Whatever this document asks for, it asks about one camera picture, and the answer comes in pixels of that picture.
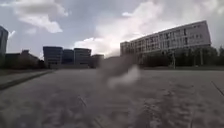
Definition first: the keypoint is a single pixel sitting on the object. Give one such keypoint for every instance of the blue glass building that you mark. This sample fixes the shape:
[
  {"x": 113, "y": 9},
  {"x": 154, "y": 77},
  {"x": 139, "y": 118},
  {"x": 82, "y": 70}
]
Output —
[{"x": 53, "y": 55}]

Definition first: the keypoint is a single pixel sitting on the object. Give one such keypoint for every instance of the raised side strip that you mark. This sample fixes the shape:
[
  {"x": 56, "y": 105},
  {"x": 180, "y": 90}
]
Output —
[{"x": 16, "y": 78}]

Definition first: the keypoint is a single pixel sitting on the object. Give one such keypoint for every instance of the tall grey building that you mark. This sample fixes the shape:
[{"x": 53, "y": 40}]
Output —
[{"x": 2, "y": 41}]

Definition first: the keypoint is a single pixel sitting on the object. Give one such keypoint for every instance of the low dark building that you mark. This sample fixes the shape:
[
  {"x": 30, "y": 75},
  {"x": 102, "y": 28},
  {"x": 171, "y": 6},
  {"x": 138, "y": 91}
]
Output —
[{"x": 23, "y": 60}]

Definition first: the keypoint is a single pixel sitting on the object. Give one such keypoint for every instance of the grey paved plaza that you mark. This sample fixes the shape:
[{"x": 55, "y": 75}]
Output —
[{"x": 133, "y": 103}]

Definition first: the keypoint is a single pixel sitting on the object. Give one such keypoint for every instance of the large white building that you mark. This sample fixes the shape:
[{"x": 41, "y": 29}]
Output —
[{"x": 173, "y": 38}]

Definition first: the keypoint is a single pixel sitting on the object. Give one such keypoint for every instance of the row of trees before building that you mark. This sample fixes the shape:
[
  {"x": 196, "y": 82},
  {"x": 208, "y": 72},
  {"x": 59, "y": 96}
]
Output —
[{"x": 196, "y": 56}]

